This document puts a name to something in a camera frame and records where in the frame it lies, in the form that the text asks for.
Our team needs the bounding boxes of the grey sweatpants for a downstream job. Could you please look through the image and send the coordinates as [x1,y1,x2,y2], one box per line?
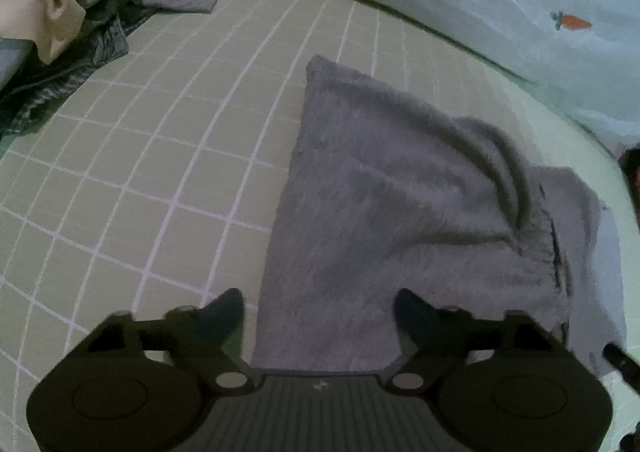
[253,56,626,376]

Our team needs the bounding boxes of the green grid cutting mat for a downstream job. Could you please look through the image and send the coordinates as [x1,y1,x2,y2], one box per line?
[0,0,640,452]

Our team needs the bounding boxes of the blue-grey shirt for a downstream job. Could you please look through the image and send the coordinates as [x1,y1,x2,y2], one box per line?
[0,38,35,90]

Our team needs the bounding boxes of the dark striped garment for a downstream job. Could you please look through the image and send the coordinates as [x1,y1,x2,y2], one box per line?
[1,0,152,135]

